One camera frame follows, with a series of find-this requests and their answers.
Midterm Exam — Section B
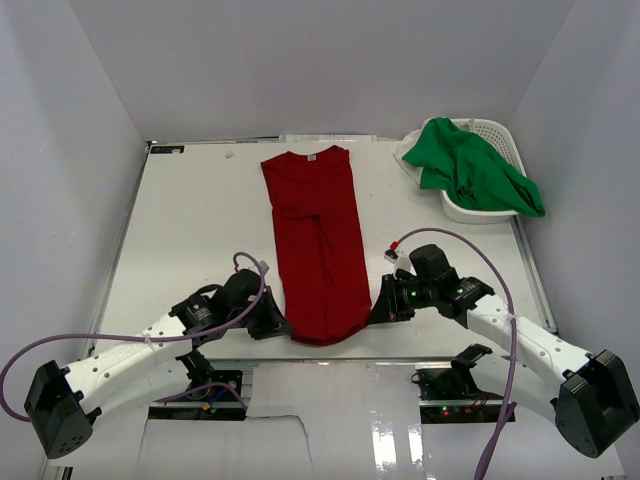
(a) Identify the green t shirt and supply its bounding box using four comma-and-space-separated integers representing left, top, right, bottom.
404, 117, 546, 218

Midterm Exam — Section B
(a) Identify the white plastic laundry basket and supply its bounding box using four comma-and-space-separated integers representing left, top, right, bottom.
418, 116, 527, 225

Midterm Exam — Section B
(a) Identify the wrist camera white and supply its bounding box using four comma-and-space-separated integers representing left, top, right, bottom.
251, 260, 270, 276
384, 241, 412, 276

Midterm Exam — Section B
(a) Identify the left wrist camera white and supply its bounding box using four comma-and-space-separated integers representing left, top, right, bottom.
251, 260, 270, 276

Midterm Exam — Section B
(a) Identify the red t shirt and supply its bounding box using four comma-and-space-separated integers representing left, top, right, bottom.
261, 145, 371, 346

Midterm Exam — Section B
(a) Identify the white t shirt in basket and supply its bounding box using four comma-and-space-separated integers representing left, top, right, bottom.
393, 129, 422, 185

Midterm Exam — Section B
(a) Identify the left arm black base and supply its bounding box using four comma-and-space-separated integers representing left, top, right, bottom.
157, 370, 246, 421

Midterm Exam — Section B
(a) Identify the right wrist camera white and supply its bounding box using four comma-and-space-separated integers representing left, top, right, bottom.
384, 241, 412, 276

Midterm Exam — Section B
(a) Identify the black label sticker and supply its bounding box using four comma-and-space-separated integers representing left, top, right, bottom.
149, 145, 185, 155

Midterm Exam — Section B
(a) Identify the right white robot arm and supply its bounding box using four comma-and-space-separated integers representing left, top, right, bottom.
367, 244, 639, 458

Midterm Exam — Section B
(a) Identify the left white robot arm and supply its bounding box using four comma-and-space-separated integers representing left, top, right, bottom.
24, 269, 293, 460

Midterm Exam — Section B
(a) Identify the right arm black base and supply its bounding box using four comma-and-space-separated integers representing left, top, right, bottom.
410, 367, 502, 425

